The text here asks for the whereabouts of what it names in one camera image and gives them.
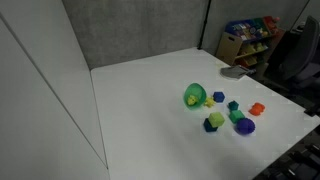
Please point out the dark office chair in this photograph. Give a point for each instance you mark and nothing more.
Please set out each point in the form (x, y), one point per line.
(301, 53)

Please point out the purple spiky ball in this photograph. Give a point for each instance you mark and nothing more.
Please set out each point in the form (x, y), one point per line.
(245, 126)

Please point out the green cube block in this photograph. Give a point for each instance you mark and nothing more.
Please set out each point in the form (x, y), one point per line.
(236, 116)

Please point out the black perforated base board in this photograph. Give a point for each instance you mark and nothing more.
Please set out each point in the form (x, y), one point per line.
(296, 163)

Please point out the blue hexagonal block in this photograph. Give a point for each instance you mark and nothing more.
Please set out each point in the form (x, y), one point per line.
(219, 97)

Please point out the dark blue cube block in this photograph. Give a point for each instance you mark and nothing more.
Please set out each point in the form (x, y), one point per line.
(208, 126)

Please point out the green plastic bowl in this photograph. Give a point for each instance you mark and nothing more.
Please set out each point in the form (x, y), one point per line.
(194, 89)

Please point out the small yellow toy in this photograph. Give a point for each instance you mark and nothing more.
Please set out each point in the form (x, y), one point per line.
(192, 100)

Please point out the wooden toy storage shelf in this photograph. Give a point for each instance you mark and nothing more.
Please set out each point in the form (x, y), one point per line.
(248, 36)

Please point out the teal notched block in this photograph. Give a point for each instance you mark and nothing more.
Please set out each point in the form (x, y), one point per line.
(233, 105)

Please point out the grey metal plate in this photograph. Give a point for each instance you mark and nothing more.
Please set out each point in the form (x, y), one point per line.
(234, 72)

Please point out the lime green block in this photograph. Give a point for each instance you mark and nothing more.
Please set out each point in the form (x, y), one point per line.
(216, 119)

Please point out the black stand pole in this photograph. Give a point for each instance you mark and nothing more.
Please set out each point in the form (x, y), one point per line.
(204, 26)

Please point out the orange notched block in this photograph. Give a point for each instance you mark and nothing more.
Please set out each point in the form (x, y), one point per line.
(257, 109)

